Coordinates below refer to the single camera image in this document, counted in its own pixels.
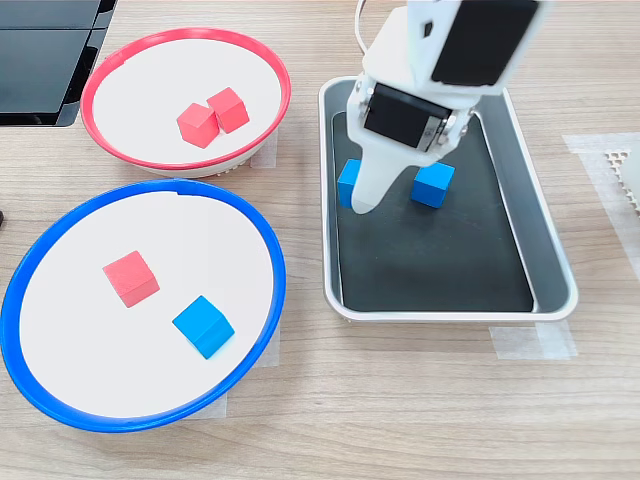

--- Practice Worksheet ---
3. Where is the small blue cube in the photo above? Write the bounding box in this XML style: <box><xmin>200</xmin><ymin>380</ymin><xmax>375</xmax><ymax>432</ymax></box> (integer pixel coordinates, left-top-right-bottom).
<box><xmin>336</xmin><ymin>158</ymin><xmax>364</xmax><ymax>208</ymax></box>
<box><xmin>171</xmin><ymin>294</ymin><xmax>236</xmax><ymax>360</ymax></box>
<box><xmin>410</xmin><ymin>162</ymin><xmax>457</xmax><ymax>209</ymax></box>

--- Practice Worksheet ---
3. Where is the small red cube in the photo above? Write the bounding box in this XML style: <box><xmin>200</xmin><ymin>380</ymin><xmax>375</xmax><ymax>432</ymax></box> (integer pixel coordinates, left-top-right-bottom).
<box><xmin>176</xmin><ymin>102</ymin><xmax>220</xmax><ymax>150</ymax></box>
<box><xmin>206</xmin><ymin>86</ymin><xmax>250</xmax><ymax>135</ymax></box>
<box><xmin>102</xmin><ymin>250</ymin><xmax>161</xmax><ymax>309</ymax></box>

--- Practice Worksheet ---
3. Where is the blue-rimmed white plate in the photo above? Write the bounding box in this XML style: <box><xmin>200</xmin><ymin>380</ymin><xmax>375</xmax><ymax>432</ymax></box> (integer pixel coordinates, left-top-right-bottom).
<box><xmin>0</xmin><ymin>178</ymin><xmax>287</xmax><ymax>434</ymax></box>

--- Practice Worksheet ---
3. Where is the black tray mat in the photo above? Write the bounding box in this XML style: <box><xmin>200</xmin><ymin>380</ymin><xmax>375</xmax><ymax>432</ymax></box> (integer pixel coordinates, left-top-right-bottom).
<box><xmin>331</xmin><ymin>110</ymin><xmax>535</xmax><ymax>314</ymax></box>

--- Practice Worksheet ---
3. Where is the translucent tape strip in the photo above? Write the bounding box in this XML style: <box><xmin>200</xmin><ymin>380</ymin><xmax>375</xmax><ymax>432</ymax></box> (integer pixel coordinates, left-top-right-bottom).
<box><xmin>177</xmin><ymin>392</ymin><xmax>229</xmax><ymax>421</ymax></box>
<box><xmin>248</xmin><ymin>133</ymin><xmax>279</xmax><ymax>170</ymax></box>
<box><xmin>534</xmin><ymin>319</ymin><xmax>580</xmax><ymax>360</ymax></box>
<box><xmin>488</xmin><ymin>324</ymin><xmax>551</xmax><ymax>361</ymax></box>
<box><xmin>252</xmin><ymin>324</ymin><xmax>282</xmax><ymax>370</ymax></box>

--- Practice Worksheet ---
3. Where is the steel tray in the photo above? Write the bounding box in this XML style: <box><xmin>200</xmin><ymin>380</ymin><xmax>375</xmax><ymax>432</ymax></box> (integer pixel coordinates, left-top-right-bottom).
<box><xmin>318</xmin><ymin>74</ymin><xmax>580</xmax><ymax>324</ymax></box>

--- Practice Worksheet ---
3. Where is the red-rimmed white plate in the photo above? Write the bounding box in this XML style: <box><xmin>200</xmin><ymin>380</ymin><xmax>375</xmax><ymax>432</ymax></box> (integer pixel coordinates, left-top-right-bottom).
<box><xmin>79</xmin><ymin>27</ymin><xmax>293</xmax><ymax>180</ymax></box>

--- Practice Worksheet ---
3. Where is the black glossy device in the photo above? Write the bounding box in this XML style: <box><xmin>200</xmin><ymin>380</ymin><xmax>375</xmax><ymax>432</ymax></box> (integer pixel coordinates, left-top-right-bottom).
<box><xmin>0</xmin><ymin>0</ymin><xmax>119</xmax><ymax>128</ymax></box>

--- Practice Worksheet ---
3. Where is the red black servo cable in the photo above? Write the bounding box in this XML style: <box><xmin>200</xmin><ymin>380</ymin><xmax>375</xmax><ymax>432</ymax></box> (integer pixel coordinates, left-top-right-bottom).
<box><xmin>353</xmin><ymin>0</ymin><xmax>371</xmax><ymax>55</ymax></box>

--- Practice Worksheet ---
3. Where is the pale perforated base plate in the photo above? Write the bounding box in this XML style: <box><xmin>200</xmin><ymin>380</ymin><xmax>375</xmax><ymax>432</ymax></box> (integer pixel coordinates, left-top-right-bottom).
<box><xmin>603</xmin><ymin>147</ymin><xmax>640</xmax><ymax>217</ymax></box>

